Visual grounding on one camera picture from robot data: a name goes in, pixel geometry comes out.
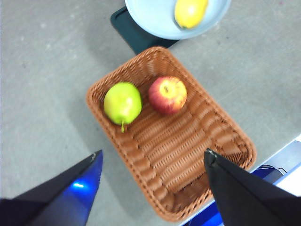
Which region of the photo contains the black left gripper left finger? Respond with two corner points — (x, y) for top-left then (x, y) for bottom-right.
(0, 150), (103, 226)

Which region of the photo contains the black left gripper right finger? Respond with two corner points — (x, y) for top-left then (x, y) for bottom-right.
(203, 148), (301, 226)

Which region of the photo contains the yellow lemon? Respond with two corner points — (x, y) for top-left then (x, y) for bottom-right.
(174, 0), (209, 30)

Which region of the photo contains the blue round plate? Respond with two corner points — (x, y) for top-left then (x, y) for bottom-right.
(124, 0), (232, 40)

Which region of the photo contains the brown wicker basket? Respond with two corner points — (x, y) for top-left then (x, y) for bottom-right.
(86, 46), (257, 223)

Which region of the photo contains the green apple with stem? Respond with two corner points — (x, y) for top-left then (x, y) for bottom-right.
(103, 81), (143, 133)

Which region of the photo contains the red yellow apple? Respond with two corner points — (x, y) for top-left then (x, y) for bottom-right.
(148, 76), (188, 115)

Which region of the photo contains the black flat tray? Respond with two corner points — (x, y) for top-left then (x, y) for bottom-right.
(110, 6), (179, 55)

